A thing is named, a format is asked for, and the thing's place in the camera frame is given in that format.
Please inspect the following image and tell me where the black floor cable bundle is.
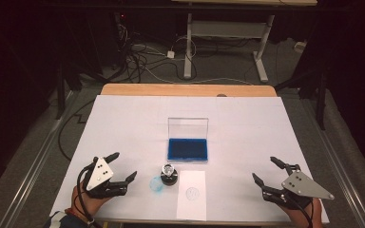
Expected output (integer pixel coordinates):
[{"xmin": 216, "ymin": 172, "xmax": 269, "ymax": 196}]
[{"xmin": 113, "ymin": 25, "xmax": 201, "ymax": 84}]

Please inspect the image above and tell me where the dark device with red light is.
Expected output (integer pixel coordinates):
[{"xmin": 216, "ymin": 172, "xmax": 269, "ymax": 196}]
[{"xmin": 113, "ymin": 11, "xmax": 129, "ymax": 39}]

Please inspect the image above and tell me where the black round stamp cap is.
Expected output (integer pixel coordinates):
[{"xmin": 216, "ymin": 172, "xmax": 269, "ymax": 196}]
[{"xmin": 160, "ymin": 172, "xmax": 179, "ymax": 186}]

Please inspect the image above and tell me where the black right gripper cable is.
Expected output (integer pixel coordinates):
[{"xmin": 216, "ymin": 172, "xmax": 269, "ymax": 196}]
[{"xmin": 284, "ymin": 193, "xmax": 315, "ymax": 228}]

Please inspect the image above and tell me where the white frame desk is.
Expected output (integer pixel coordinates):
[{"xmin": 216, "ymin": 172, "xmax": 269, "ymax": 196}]
[{"xmin": 170, "ymin": 0, "xmax": 318, "ymax": 84}]

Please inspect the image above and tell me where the person's left hand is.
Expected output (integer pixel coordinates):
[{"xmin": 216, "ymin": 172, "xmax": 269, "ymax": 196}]
[{"xmin": 70, "ymin": 181, "xmax": 108, "ymax": 219}]

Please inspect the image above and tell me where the person's right hand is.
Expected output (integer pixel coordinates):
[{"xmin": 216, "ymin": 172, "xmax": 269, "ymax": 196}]
[{"xmin": 279, "ymin": 198, "xmax": 325, "ymax": 228}]

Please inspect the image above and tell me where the small white floor box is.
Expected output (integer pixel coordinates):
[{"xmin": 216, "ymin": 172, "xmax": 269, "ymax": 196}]
[{"xmin": 294, "ymin": 41, "xmax": 308, "ymax": 53}]

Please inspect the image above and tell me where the large white table sheet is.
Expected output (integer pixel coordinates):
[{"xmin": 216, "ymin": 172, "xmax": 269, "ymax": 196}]
[{"xmin": 49, "ymin": 94, "xmax": 331, "ymax": 224}]

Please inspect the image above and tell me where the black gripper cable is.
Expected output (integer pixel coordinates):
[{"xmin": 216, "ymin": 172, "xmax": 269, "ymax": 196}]
[
  {"xmin": 284, "ymin": 193, "xmax": 315, "ymax": 228},
  {"xmin": 75, "ymin": 162, "xmax": 98, "ymax": 228}
]

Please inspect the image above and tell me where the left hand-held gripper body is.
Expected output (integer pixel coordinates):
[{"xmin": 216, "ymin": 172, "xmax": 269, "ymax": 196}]
[{"xmin": 85, "ymin": 156, "xmax": 129, "ymax": 200}]

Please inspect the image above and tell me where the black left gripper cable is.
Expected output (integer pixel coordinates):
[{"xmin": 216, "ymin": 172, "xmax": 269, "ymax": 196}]
[{"xmin": 75, "ymin": 162, "xmax": 98, "ymax": 228}]

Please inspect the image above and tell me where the black metal stand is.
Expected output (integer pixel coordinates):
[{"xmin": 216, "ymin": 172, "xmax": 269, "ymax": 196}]
[
  {"xmin": 55, "ymin": 60, "xmax": 84, "ymax": 121},
  {"xmin": 274, "ymin": 60, "xmax": 328, "ymax": 131}
]

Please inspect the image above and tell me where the small white paper sheet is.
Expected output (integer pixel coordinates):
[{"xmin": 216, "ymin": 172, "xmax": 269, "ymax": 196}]
[{"xmin": 176, "ymin": 170, "xmax": 207, "ymax": 221}]

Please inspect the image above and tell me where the white floor cable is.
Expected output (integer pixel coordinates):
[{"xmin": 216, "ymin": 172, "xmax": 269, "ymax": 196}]
[{"xmin": 132, "ymin": 44, "xmax": 255, "ymax": 86}]

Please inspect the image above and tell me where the aluminium floor rail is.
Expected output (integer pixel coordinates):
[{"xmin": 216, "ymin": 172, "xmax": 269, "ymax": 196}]
[
  {"xmin": 0, "ymin": 89, "xmax": 80, "ymax": 228},
  {"xmin": 298, "ymin": 94, "xmax": 365, "ymax": 228}
]

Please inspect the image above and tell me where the long black floor cable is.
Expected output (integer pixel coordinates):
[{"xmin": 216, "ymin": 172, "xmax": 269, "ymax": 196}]
[{"xmin": 57, "ymin": 99, "xmax": 96, "ymax": 161}]

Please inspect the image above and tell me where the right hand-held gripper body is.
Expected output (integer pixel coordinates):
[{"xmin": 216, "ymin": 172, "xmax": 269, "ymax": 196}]
[{"xmin": 261, "ymin": 163, "xmax": 336, "ymax": 211}]

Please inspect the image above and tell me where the blue ink pad clear box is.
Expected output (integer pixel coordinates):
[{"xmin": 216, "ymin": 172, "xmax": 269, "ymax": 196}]
[{"xmin": 166, "ymin": 117, "xmax": 210, "ymax": 163}]

